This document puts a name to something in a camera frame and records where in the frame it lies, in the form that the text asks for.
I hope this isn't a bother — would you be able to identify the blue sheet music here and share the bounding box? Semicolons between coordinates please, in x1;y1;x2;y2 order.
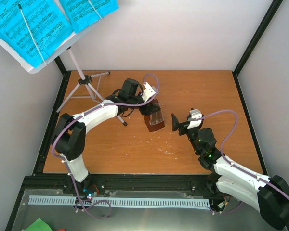
0;0;73;68
59;0;119;33

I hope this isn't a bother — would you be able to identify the green paper scrap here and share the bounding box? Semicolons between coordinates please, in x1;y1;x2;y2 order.
22;218;52;231

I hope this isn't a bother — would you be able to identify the black aluminium frame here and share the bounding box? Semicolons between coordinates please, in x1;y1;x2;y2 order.
6;0;283;231

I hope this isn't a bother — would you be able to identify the white music stand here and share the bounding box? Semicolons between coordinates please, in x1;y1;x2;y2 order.
0;0;128;127

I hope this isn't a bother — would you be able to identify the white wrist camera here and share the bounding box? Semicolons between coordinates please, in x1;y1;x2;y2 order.
141;82;157;102
187;108;203;130

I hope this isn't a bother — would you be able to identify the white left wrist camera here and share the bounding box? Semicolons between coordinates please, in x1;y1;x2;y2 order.
141;82;157;102

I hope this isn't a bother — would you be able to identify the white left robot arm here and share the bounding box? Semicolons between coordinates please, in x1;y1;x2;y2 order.
52;78;160;194

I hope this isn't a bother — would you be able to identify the brown wooden metronome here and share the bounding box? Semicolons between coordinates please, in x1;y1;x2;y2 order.
140;99;165;132

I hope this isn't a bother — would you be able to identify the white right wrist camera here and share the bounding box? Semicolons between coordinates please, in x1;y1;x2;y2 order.
187;108;203;130

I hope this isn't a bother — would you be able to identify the clear plastic metronome cover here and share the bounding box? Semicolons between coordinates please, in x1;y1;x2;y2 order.
149;100;164;127

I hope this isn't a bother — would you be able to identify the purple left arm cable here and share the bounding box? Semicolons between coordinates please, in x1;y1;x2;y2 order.
52;73;160;219

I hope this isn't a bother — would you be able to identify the light blue cable duct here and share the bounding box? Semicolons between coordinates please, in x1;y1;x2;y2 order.
28;195;210;210

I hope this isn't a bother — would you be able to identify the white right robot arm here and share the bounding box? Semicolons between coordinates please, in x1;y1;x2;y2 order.
171;109;289;230

